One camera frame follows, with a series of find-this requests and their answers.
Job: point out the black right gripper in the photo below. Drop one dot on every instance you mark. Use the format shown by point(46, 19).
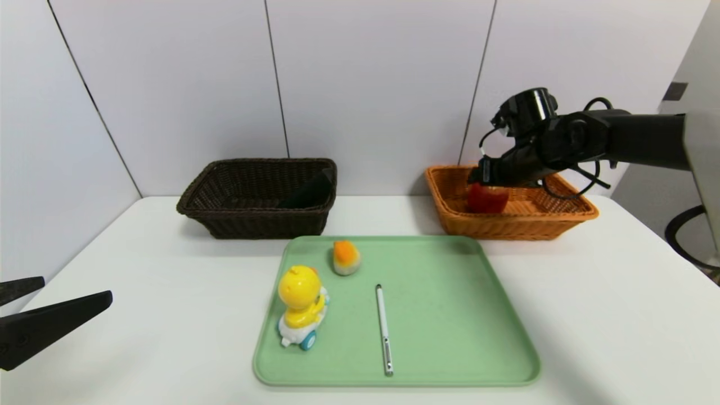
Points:
point(485, 171)

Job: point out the orange wicker basket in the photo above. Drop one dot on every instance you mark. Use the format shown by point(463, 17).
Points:
point(523, 225)

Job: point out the black glasses case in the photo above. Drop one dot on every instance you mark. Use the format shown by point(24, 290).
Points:
point(309, 194)

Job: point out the white pen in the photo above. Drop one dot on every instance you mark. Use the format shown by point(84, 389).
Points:
point(383, 326)

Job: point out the red apple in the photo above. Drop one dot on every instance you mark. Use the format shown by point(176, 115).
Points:
point(486, 201)

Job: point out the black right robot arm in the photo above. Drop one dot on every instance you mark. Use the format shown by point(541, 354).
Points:
point(635, 138)

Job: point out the small dark square plate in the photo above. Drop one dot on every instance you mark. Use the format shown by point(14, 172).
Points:
point(675, 91)

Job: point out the dark brown wicker basket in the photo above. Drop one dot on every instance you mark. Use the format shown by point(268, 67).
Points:
point(253, 222)

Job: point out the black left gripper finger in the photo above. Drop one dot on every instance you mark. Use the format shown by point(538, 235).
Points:
point(17, 289)
point(45, 329)

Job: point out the yellow duck toy car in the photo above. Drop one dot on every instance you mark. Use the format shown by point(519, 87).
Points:
point(301, 298)

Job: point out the light green plastic tray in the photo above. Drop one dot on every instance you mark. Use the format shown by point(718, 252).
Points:
point(439, 349)

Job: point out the grey partition panel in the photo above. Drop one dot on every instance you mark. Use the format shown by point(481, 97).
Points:
point(641, 208)

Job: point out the white orange toy bun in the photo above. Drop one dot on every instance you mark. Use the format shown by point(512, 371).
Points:
point(346, 259)

